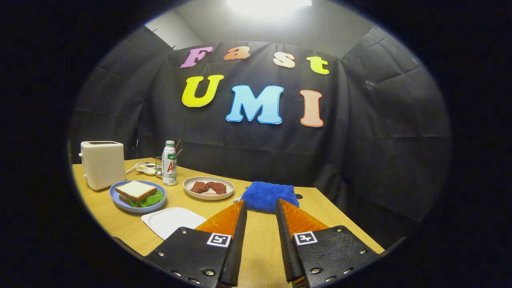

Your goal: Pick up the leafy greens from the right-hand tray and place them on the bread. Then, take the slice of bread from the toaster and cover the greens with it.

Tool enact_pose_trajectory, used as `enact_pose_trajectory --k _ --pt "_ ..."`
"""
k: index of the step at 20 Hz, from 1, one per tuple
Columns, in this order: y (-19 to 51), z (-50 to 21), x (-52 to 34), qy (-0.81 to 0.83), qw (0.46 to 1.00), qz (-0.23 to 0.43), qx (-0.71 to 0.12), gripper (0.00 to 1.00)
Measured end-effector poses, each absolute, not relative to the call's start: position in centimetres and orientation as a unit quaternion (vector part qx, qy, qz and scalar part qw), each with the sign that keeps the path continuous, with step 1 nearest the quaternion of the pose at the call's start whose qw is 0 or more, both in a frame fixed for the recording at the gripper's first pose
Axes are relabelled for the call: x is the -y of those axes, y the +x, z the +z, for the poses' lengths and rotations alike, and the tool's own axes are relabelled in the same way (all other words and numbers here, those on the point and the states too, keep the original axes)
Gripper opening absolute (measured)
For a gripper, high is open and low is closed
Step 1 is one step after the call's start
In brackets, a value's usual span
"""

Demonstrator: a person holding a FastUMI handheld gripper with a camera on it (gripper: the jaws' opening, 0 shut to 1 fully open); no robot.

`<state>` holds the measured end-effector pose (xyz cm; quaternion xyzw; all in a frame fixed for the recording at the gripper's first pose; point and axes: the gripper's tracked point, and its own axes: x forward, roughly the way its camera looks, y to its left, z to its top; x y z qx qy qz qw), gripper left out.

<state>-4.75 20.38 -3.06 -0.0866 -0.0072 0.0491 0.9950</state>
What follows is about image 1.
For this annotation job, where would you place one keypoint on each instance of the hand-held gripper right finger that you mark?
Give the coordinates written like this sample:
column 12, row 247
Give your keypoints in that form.
column 286, row 248

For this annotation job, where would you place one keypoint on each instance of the white drink bottle green cap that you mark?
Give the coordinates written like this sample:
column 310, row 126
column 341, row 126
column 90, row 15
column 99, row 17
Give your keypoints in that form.
column 169, row 168

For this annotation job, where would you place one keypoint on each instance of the cream toaster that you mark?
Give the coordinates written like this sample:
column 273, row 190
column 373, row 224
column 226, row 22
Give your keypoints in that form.
column 104, row 166

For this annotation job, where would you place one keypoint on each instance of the green lettuce leaf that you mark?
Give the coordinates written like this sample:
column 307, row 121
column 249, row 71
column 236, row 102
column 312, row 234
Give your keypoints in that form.
column 150, row 200

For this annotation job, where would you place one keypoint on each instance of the white divided condiment dish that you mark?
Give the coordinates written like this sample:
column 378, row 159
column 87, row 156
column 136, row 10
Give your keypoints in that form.
column 146, row 171

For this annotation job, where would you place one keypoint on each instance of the blue folded towel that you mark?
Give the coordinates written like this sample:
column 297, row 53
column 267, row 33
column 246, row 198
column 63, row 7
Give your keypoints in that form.
column 264, row 196

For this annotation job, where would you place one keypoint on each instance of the white square plate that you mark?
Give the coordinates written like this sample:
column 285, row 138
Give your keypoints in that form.
column 172, row 222

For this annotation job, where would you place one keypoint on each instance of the blue round plate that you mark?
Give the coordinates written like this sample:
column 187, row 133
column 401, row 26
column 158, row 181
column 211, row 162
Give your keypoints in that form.
column 136, row 210

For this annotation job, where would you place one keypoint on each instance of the toasted bread slice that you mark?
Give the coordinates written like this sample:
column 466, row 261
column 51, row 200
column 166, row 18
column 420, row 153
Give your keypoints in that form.
column 136, row 189

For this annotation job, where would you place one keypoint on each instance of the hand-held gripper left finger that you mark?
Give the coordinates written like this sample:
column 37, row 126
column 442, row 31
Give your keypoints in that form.
column 236, row 248

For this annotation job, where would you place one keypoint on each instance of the brown meat piece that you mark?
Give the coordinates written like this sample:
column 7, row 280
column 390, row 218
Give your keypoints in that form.
column 199, row 187
column 216, row 188

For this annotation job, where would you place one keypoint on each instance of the black backdrop cloth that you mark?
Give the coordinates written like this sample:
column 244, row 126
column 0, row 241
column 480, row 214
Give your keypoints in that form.
column 360, row 152

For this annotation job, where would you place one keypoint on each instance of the beige round plate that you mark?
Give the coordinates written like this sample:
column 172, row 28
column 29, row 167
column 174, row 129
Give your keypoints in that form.
column 208, row 196

